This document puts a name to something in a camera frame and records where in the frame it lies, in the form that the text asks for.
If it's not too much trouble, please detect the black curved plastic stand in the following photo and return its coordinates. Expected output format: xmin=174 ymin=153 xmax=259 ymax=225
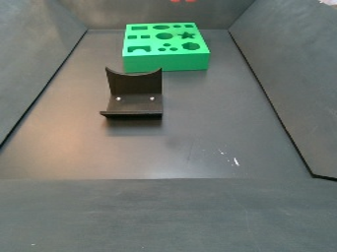
xmin=101 ymin=68 xmax=164 ymax=118

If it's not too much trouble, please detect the green foam shape-sorter block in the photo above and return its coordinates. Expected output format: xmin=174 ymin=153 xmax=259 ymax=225
xmin=124 ymin=23 xmax=212 ymax=73

